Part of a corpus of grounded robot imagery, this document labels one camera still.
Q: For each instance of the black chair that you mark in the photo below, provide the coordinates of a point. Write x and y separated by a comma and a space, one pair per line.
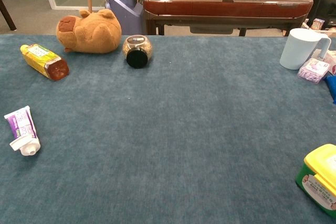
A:
323, 6

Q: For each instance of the brown capybara plush toy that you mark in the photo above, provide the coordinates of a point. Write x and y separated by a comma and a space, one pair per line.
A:
92, 35

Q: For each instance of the dark wooden table leg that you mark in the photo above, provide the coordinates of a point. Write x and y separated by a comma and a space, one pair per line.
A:
8, 15

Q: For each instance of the yellow lid wipes box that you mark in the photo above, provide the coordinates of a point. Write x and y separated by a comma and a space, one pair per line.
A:
320, 171

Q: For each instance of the small colourful box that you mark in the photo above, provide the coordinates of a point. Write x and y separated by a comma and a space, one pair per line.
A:
317, 23

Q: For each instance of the blue plastic packet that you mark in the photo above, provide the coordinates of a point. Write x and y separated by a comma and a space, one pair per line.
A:
332, 85

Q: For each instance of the small purple tissue packet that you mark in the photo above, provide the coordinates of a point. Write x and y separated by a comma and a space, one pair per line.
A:
312, 70

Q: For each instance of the pink floral carton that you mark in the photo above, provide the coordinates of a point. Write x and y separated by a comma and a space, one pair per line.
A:
333, 62

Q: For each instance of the light blue plastic mug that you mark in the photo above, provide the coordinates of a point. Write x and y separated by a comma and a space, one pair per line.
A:
296, 48

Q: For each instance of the blue felt table cloth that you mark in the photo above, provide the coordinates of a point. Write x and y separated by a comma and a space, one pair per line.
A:
168, 129

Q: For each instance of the brown mahjong table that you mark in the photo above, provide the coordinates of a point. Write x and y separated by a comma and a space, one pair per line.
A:
223, 9

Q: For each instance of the purple white tube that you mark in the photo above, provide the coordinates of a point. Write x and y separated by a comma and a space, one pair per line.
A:
22, 127

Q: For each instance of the round glass jar black lid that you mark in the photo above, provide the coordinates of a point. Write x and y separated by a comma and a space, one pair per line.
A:
136, 51

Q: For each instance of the yellow label tea bottle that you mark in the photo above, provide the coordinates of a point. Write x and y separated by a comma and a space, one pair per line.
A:
39, 58

